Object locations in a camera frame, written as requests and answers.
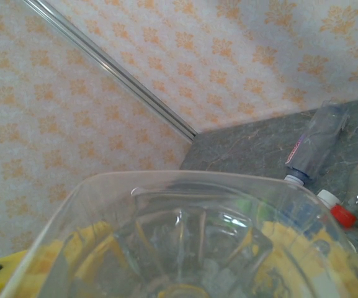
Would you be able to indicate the red label cola bottle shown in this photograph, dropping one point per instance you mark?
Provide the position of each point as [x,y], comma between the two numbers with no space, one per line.
[343,215]

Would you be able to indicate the blue label bottle white cap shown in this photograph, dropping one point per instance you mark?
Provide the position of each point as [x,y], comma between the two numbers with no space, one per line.
[327,197]

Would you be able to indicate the clear bottle with purple label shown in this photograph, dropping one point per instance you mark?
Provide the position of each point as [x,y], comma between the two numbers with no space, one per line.
[315,146]

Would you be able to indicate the aluminium frame post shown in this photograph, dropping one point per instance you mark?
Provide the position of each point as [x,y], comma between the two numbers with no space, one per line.
[113,69]

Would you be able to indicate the white label bottle green cap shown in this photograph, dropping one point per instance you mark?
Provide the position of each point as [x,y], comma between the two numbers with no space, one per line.
[178,248]

